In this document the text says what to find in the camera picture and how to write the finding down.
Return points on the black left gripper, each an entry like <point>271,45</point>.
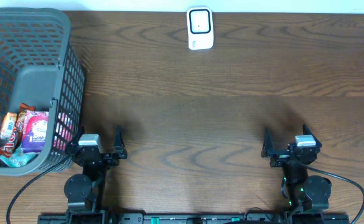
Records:
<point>107,157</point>

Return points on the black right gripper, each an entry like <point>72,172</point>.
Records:
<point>280,157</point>

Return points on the red purple snack bag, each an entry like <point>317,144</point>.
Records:
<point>34,132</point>

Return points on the teal snack packet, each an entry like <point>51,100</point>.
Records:
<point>17,159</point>

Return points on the small orange snack pack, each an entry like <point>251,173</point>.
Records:
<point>7,127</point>

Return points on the orange brown chocolate bar wrapper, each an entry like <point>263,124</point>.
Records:
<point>9,147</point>

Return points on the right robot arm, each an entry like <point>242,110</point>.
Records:
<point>308,195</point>

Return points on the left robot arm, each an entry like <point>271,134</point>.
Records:
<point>85,191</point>

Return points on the grey plastic mesh basket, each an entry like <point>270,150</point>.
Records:
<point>38,67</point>

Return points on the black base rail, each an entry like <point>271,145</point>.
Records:
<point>139,218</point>

